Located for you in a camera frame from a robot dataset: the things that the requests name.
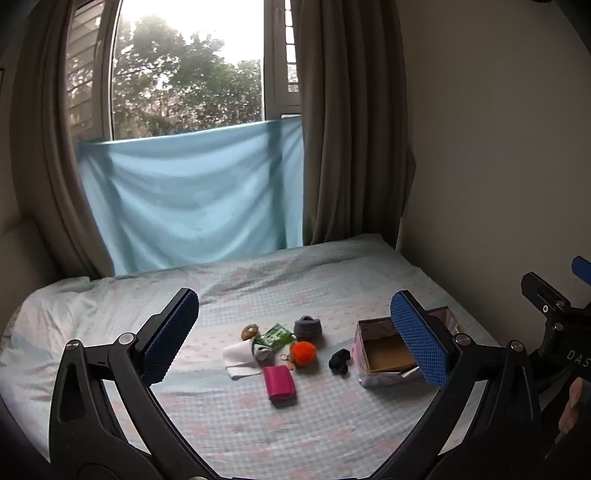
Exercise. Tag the person's right hand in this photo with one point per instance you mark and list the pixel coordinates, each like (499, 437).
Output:
(571, 406)

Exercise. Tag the floral cardboard box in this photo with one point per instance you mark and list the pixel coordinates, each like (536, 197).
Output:
(383, 355)

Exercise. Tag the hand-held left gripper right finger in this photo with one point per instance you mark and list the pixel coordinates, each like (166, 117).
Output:
(418, 344)

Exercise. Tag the light blue cloth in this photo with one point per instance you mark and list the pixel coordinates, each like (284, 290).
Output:
(184, 194)

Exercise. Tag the window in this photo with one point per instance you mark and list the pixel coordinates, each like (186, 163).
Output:
(184, 69)

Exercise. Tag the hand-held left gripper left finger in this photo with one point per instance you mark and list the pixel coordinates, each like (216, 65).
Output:
(171, 341)

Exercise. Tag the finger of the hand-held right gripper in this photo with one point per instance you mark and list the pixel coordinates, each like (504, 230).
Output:
(545, 293)
(582, 270)

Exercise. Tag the checked floral bed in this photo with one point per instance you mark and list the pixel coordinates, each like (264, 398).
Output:
(277, 438)

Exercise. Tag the small black soft toy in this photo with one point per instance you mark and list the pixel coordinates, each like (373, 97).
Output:
(340, 361)

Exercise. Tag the grey-brown curtain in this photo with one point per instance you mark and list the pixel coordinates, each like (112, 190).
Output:
(351, 138)
(46, 161)

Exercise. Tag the brown mushroom plush toy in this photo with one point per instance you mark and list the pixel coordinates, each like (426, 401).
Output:
(250, 331)

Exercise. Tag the green snack packet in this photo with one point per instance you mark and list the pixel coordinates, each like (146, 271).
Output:
(274, 339)

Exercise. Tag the white rolled towel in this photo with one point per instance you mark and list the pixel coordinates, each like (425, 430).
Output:
(238, 356)

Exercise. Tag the grey fleece slipper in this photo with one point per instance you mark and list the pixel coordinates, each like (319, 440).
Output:
(308, 328)

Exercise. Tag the pink wallet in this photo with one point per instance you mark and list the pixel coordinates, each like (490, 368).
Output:
(280, 383)

